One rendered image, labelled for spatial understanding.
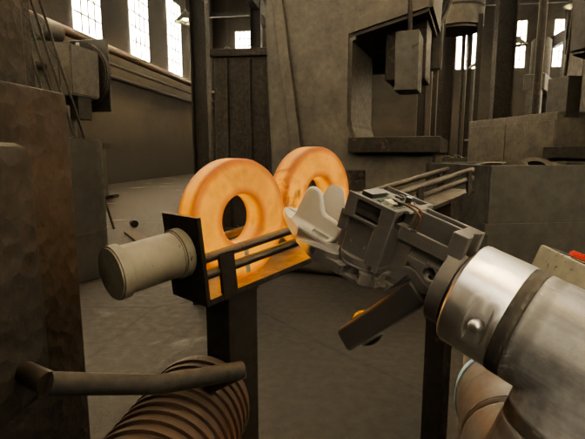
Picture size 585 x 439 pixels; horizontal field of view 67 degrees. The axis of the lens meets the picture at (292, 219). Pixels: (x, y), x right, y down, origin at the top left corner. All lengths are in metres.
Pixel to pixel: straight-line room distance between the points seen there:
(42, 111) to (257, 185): 0.28
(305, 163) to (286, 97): 2.23
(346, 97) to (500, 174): 1.08
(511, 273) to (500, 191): 1.77
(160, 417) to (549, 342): 0.35
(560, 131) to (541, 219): 1.73
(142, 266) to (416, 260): 0.28
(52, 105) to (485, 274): 0.55
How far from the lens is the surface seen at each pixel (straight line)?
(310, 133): 2.83
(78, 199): 2.96
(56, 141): 0.67
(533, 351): 0.36
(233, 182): 0.56
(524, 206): 2.21
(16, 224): 0.45
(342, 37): 2.85
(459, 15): 8.95
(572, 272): 0.85
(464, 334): 0.38
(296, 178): 0.64
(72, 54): 8.22
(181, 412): 0.50
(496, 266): 0.38
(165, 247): 0.51
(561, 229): 2.33
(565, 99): 3.95
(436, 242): 0.39
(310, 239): 0.45
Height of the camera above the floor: 0.79
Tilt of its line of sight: 8 degrees down
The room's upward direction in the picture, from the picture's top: straight up
